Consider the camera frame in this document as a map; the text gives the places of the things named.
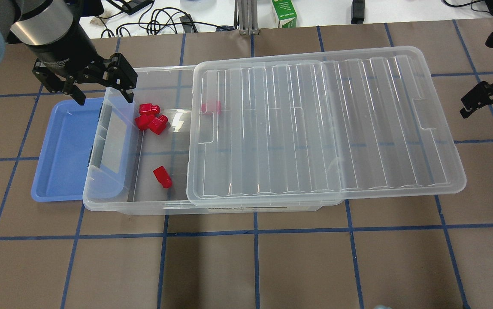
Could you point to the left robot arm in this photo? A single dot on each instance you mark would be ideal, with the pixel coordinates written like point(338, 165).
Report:
point(38, 22)

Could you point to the clear plastic storage box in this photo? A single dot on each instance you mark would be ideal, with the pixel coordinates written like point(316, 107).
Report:
point(120, 171)

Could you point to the clear plastic box lid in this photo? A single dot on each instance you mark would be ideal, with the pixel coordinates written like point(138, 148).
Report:
point(311, 127)

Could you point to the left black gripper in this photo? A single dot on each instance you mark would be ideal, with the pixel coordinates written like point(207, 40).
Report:
point(67, 49)

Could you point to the blue plastic tray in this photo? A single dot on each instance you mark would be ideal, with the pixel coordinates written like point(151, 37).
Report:
point(62, 168)

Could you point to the aluminium frame post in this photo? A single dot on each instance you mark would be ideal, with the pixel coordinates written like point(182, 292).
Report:
point(246, 17)

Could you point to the black power adapter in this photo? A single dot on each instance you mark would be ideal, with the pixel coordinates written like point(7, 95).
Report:
point(131, 7)

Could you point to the green white carton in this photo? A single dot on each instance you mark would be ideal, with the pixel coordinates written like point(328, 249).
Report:
point(284, 14)

